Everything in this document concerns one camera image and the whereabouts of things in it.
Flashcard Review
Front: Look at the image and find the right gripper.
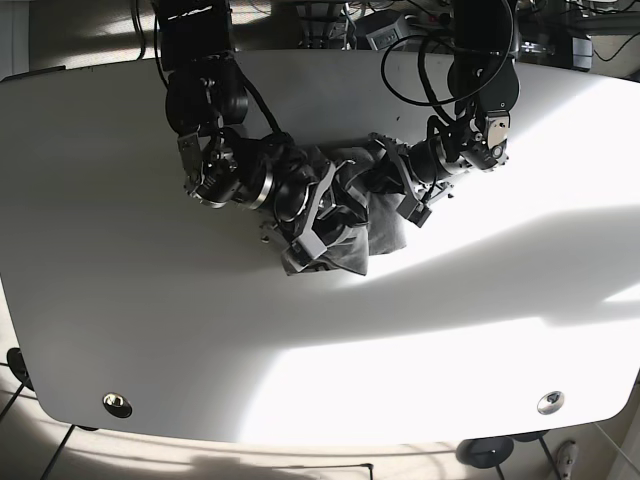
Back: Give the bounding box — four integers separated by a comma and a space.
259, 157, 356, 265

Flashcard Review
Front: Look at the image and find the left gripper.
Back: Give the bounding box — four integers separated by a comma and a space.
369, 133, 454, 228

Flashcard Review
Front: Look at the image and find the grey Hugging Face T-shirt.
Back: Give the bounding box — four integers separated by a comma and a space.
279, 142, 409, 279

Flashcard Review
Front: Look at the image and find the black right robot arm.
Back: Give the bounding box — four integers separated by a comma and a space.
152, 1, 368, 271

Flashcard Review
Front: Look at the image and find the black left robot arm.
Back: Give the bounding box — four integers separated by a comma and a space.
370, 1, 520, 227

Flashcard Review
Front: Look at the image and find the grey multi-socket box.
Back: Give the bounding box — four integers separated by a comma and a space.
363, 10, 410, 51

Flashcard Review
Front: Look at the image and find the right silver table grommet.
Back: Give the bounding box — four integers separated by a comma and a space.
536, 390, 565, 416

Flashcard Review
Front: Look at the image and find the silver table grommet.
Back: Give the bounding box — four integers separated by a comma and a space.
102, 392, 133, 419
536, 390, 565, 416

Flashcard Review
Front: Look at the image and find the black round stand base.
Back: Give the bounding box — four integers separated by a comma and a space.
465, 437, 514, 469

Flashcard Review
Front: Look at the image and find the left silver table grommet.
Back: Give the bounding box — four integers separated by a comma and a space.
102, 392, 133, 419

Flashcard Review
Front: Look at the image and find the white sneaker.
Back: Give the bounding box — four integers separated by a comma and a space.
556, 440, 579, 480

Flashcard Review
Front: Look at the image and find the left black table leg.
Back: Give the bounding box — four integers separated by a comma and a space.
39, 425, 76, 480

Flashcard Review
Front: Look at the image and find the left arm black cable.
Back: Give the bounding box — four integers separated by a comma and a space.
379, 19, 516, 126

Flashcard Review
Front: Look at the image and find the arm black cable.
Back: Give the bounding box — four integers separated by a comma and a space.
239, 64, 296, 146
379, 19, 516, 126

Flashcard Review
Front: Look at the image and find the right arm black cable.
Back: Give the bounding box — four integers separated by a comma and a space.
239, 64, 296, 146

